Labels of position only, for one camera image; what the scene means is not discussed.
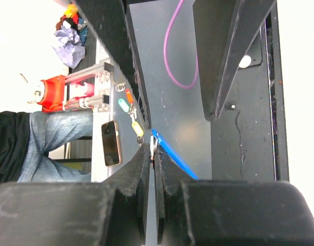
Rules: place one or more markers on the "silver key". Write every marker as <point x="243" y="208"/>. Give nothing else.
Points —
<point x="153" y="144"/>

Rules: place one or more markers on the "person in jeans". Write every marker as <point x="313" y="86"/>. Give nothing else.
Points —
<point x="27" y="138"/>

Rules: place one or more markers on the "crumpled purple cloth pile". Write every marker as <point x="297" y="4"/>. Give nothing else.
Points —
<point x="71" y="34"/>

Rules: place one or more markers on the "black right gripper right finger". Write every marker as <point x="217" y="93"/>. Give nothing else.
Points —
<point x="213" y="212"/>

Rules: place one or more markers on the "bunch of coloured key tags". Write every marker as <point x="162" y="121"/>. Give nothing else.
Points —
<point x="127" y="105"/>

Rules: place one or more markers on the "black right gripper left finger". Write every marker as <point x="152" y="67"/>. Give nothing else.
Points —
<point x="111" y="212"/>

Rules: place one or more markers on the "blue key tag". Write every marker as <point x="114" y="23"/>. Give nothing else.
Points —
<point x="179" y="161"/>

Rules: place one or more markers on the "red and silver device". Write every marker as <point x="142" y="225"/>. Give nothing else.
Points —
<point x="85" y="89"/>

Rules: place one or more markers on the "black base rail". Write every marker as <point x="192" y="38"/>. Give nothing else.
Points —
<point x="249" y="140"/>

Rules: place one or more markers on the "black smartphone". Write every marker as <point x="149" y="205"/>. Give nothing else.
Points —
<point x="111" y="143"/>

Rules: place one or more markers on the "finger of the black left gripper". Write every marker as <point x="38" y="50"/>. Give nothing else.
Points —
<point x="224" y="31"/>
<point x="111" y="22"/>

